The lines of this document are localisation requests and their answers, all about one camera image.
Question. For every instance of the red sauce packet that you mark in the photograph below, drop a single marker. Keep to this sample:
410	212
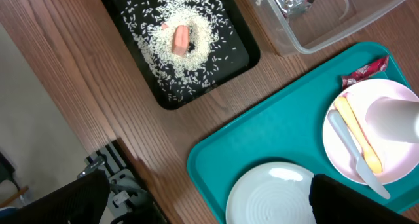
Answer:
365	72

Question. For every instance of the orange food cube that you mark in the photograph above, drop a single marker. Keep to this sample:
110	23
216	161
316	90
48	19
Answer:
180	42

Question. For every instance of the grey round plate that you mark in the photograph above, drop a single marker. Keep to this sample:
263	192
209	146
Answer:
271	193

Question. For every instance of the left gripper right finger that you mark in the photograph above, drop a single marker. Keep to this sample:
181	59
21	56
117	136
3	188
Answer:
335	203

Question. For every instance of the black plastic tray bin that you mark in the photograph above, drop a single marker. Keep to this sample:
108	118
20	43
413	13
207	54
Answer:
241	49

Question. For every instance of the white paper cup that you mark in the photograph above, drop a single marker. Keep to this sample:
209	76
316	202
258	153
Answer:
393	119

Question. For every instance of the pink round plate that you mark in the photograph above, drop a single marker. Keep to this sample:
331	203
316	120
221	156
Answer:
398	158

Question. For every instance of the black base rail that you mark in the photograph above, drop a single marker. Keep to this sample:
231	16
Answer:
130	201

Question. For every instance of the yellow plastic fork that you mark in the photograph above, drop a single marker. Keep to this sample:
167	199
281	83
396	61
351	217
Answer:
371	158

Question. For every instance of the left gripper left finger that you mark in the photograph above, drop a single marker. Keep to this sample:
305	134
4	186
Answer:
81	201

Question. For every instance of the light grey plastic knife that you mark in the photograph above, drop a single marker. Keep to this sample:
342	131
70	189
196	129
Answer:
361	167

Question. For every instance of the teal plastic tray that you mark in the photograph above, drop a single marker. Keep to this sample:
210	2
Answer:
288	126

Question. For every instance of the clear plastic bin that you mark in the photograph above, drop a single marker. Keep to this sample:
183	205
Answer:
324	23

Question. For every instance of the white rice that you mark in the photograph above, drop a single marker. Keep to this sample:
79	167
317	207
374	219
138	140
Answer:
152	23

